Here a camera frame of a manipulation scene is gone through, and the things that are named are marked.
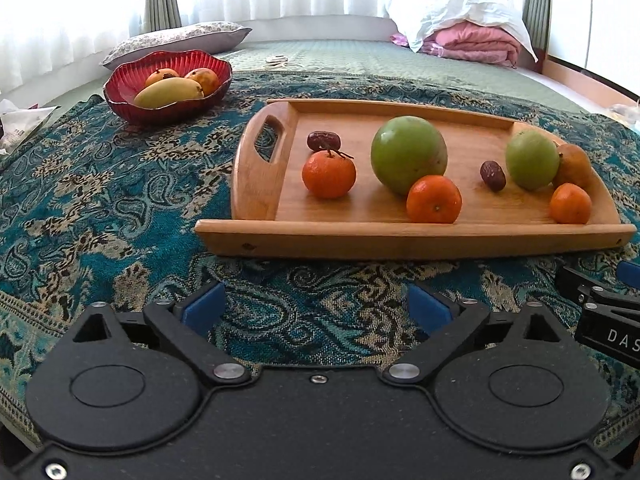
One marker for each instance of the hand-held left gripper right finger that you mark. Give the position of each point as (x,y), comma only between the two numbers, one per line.
(430,307)

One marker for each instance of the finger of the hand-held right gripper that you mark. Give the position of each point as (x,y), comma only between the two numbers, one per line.
(585,285)
(629,270)

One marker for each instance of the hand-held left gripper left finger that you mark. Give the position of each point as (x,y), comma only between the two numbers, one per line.
(202,307)

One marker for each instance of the orange tangerine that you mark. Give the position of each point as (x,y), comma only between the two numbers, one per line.
(433,200)
(328,175)
(570,205)

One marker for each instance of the brown pear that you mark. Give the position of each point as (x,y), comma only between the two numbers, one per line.
(577,165)

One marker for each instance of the small green round fruit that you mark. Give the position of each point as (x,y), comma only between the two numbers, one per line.
(530,160)

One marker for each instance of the dark red date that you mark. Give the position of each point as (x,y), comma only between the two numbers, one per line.
(322,141)
(493,176)

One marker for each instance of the wooden tray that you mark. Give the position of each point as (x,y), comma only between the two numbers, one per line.
(285,185)

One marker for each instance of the large green round fruit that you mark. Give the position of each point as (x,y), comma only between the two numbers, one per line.
(405,150)

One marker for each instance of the teal paisley blanket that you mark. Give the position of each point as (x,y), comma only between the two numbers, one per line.
(100,200)

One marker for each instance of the clear plastic packet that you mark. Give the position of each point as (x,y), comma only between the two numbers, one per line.
(627,115)

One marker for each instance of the red scalloped bowl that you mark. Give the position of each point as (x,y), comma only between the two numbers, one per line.
(150,112)

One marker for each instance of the yellow mango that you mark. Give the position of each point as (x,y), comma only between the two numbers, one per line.
(167,94)

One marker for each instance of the large orange-red fruit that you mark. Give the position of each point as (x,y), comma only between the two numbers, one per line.
(205,79)

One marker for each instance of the small orange-red fruit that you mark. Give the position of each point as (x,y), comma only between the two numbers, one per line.
(160,77)

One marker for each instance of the white plastic bag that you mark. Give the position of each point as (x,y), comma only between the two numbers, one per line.
(20,125)

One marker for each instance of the green quilted bedspread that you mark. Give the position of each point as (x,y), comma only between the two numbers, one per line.
(350,60)

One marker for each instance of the white wardrobe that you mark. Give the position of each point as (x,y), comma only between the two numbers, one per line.
(590,10)

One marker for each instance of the pink folded blanket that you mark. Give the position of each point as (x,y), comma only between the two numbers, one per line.
(475,42)

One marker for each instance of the floral pillow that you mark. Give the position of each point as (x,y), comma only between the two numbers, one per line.
(165,40)

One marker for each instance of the white and pink bedding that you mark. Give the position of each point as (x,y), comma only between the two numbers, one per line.
(450,10)

